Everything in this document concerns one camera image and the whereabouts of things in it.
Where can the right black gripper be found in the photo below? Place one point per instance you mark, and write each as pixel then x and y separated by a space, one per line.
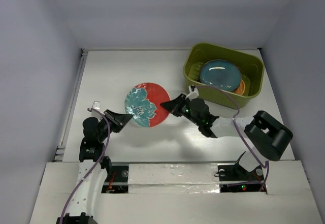
pixel 174 105

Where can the orange woven plate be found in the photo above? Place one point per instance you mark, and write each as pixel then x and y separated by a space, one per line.
pixel 241 88

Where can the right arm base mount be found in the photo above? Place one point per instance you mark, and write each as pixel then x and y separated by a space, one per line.
pixel 234 180

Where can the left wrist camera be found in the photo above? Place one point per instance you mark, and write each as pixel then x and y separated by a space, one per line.
pixel 95 107

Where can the green plastic bin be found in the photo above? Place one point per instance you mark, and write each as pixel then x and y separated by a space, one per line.
pixel 251 68

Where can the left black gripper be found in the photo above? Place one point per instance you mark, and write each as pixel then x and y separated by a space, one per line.
pixel 118 120

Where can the red plate with teal flower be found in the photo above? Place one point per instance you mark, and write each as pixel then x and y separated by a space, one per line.
pixel 143 103

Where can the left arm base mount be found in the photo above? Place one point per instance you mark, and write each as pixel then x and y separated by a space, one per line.
pixel 117 180

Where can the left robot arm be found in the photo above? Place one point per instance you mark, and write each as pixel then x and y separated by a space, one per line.
pixel 94 166

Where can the dark teal blossom plate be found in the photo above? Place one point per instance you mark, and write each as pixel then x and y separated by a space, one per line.
pixel 220 73

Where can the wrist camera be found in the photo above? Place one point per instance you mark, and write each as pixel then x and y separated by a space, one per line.
pixel 193 92
pixel 95 107

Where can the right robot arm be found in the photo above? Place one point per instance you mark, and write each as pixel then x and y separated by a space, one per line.
pixel 269 137

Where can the aluminium frame rail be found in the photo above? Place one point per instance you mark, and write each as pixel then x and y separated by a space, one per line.
pixel 59 151

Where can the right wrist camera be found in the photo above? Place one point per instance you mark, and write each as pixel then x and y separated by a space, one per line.
pixel 193 92

